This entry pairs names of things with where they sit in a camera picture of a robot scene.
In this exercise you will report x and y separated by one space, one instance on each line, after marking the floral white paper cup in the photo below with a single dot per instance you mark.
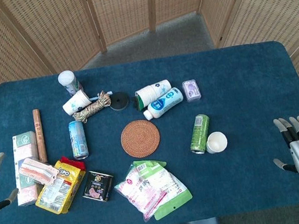
75 103

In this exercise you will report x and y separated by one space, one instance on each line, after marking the green white snack bag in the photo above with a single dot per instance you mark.
174 184

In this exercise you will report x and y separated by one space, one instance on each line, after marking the pink white snack bag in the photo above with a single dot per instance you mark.
141 192

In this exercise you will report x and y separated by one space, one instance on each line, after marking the purple soap box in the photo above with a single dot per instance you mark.
191 91

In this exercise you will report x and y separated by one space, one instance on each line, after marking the black round disc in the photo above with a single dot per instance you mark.
119 101

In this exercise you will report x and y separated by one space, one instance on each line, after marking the pastel tissue pack bundle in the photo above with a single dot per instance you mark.
25 144

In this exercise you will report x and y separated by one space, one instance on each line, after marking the pink white blister pack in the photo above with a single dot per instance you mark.
37 169

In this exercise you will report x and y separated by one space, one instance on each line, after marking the plain white paper cup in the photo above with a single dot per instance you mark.
216 142

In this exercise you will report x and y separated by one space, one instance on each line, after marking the white cylindrical canister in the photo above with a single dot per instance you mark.
68 80

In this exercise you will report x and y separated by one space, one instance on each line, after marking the green drink can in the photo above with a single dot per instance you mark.
200 132

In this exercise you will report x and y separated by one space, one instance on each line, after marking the blue table cloth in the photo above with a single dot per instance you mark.
247 89

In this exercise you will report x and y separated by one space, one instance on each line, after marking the light blue toothbrush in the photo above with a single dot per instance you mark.
93 98

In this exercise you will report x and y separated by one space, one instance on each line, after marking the white bottle blue label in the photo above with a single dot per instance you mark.
163 102

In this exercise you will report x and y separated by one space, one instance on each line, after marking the black food tin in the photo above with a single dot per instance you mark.
97 186

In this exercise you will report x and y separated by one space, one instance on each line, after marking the stack of paper cups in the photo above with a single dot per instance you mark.
152 92

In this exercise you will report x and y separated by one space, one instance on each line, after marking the brown wooden stick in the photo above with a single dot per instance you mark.
39 134

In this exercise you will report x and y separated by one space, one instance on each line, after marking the wicker folding screen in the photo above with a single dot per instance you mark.
41 26

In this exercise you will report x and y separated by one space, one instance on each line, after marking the yellow snack bag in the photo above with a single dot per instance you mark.
64 184

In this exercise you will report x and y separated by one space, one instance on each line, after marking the blue drink can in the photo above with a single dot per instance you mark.
78 139

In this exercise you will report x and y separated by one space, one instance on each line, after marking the round woven rattan coaster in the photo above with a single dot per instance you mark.
140 138

